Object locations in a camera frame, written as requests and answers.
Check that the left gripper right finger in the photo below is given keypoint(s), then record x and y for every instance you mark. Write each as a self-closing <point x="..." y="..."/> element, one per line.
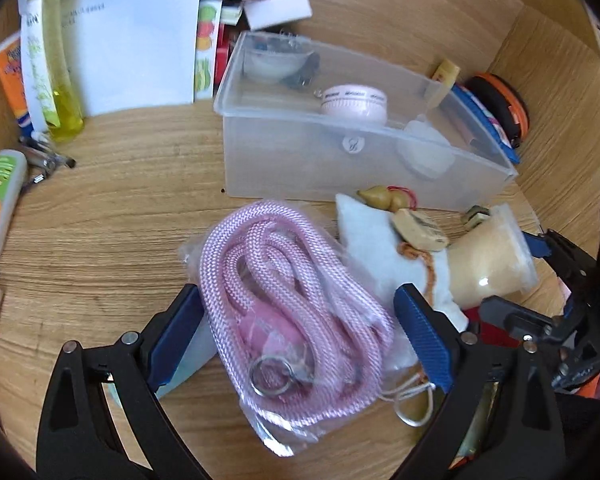
<point x="523" y="437"/>

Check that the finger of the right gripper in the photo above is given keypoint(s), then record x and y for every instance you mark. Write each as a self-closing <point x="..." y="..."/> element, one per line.
<point x="532" y="329"/>
<point x="567" y="260"/>

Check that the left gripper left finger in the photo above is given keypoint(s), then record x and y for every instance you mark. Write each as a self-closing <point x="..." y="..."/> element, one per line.
<point x="77" y="438"/>

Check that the cream plastic cup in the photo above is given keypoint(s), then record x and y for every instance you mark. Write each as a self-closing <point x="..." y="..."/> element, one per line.
<point x="491" y="260"/>

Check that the beige rectangular eraser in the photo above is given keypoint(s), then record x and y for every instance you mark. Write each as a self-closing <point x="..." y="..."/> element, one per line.
<point x="419" y="230"/>

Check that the blue zipper pencil pouch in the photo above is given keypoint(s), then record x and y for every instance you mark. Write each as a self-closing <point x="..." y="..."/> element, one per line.
<point x="486" y="118"/>

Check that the wooden gourd charm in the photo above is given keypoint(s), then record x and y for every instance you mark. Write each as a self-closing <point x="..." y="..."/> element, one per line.
<point x="388" y="198"/>

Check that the black orange round case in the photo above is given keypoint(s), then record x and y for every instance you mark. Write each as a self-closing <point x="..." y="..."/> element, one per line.
<point x="504" y="103"/>

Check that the white round lid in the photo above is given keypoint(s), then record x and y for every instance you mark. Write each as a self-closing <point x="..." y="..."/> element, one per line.
<point x="424" y="150"/>

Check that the small yellow sunscreen bottle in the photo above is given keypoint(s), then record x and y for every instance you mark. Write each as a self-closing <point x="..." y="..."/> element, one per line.
<point x="442" y="82"/>

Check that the pink round mini fan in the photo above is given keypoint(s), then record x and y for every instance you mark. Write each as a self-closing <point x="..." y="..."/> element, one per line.
<point x="355" y="102"/>

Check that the metal pens bundle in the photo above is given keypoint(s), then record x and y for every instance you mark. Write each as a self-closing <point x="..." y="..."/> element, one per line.
<point x="42" y="154"/>

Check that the clear plastic storage bin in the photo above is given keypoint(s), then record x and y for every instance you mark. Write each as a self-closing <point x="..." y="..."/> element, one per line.
<point x="278" y="144"/>

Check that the yellow green spray bottle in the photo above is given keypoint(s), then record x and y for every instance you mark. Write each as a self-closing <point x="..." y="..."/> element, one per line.
<point x="52" y="103"/>

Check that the small clear bowl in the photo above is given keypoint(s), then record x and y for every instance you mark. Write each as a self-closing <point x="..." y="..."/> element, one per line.
<point x="266" y="65"/>

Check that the orange tube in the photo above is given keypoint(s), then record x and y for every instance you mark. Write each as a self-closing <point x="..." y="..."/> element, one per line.
<point x="12" y="82"/>

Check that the large white paper sheet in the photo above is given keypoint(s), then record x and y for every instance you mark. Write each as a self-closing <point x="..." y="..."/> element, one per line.
<point x="128" y="54"/>

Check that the fruit pattern sticker card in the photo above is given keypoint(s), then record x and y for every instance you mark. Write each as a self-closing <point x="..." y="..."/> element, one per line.
<point x="208" y="27"/>

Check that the white drawstring cloth pouch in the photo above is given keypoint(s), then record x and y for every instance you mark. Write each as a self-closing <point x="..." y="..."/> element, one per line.
<point x="372" y="244"/>

